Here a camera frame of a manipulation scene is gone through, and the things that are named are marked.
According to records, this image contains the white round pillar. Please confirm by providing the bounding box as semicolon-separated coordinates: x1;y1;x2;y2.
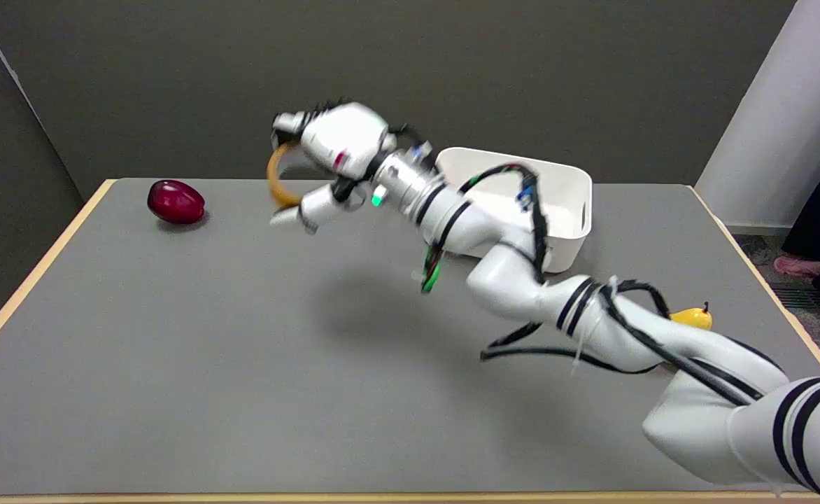
694;0;820;228

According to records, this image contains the pink slipper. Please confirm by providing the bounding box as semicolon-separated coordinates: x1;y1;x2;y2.
774;255;820;278

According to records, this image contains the orange banana-shaped object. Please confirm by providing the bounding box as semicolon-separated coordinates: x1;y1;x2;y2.
266;142;303;209

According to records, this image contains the dark red apple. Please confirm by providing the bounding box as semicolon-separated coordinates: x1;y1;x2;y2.
147;179;206;225

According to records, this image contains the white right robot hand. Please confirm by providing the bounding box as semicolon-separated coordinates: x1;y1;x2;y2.
269;100;398;235

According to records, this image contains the white plastic box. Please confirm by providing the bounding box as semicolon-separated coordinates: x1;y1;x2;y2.
435;146;593;274

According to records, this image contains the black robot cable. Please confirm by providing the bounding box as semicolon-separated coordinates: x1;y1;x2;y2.
420;163;768;407

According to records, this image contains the yellow pear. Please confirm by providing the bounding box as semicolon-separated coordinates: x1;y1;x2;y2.
669;302;714;331

